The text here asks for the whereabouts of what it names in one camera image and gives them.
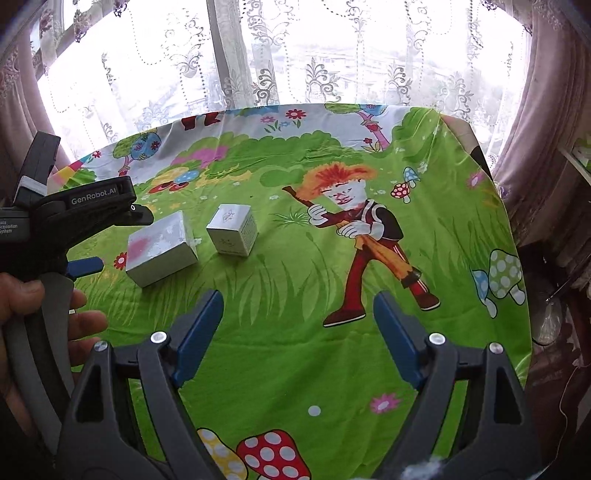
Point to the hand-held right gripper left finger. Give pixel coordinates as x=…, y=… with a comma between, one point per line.
x=198, y=337

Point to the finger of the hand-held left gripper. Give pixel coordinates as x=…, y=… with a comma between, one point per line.
x=138, y=216
x=87, y=266

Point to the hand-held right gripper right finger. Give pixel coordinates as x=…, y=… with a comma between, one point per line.
x=399, y=341

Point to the glossy white box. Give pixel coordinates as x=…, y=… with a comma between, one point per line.
x=159, y=249

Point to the person's left hand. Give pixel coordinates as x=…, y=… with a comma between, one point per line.
x=23, y=295

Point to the small white printed cube box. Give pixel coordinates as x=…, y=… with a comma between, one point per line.
x=231, y=230

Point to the green cartoon printed tablecloth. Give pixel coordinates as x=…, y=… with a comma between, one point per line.
x=286, y=277

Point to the pink drape curtain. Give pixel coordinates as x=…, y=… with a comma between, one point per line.
x=540, y=138
x=18, y=92

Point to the grey fluff tuft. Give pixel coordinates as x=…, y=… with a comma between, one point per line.
x=429, y=470

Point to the white lace curtain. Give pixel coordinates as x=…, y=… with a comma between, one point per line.
x=323, y=55

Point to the white shelf rack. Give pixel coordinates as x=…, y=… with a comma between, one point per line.
x=565, y=156

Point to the green packet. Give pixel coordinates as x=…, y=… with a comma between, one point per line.
x=582, y=159

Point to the white window frame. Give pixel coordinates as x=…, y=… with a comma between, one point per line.
x=228, y=55

